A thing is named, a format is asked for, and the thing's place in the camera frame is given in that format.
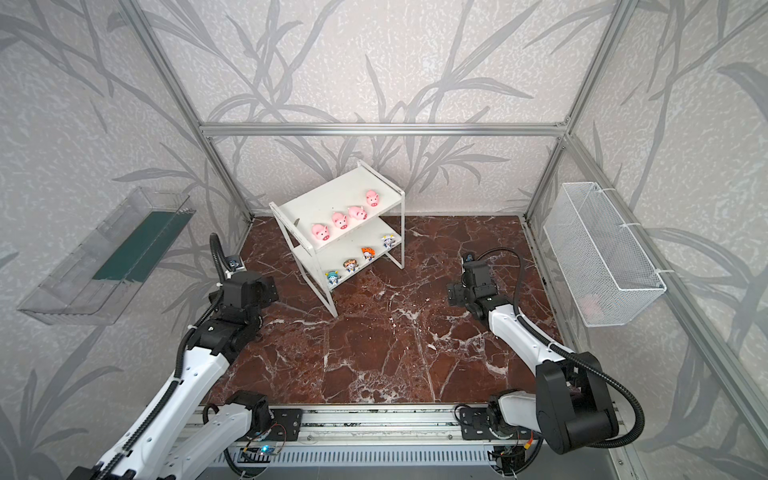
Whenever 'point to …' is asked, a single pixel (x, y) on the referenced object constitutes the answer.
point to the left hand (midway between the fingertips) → (253, 274)
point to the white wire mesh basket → (612, 281)
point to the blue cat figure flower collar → (350, 265)
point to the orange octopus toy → (368, 253)
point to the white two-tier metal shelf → (315, 257)
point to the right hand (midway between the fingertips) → (470, 276)
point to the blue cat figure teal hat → (333, 277)
